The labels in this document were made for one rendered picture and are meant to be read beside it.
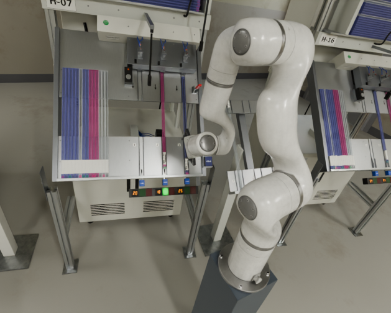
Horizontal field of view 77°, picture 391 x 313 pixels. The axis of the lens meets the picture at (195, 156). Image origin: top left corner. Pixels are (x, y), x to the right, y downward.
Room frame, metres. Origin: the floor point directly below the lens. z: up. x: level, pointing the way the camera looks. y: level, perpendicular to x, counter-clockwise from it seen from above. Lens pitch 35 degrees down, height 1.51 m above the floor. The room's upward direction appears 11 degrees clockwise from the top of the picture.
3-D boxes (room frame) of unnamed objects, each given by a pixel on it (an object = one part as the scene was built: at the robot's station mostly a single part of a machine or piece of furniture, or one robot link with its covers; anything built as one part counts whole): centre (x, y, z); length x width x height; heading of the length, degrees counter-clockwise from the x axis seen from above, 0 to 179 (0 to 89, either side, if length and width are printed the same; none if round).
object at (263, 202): (0.51, -0.22, 1.00); 0.19 x 0.12 x 0.24; 130
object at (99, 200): (1.47, 0.47, 0.31); 0.70 x 0.65 x 0.62; 109
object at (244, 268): (0.53, -0.24, 0.79); 0.19 x 0.19 x 0.18
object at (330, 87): (1.79, -0.97, 0.65); 1.01 x 0.73 x 1.29; 19
